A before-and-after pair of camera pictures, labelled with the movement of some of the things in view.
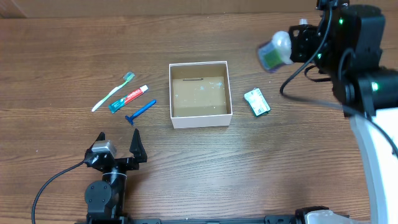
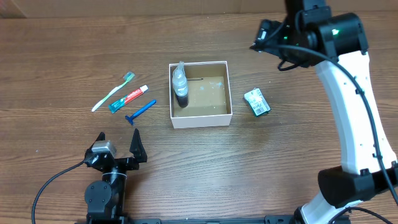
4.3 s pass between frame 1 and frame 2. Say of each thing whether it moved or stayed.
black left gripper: stayed
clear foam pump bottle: moved
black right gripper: moved
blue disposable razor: stayed
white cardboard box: stayed
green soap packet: stayed
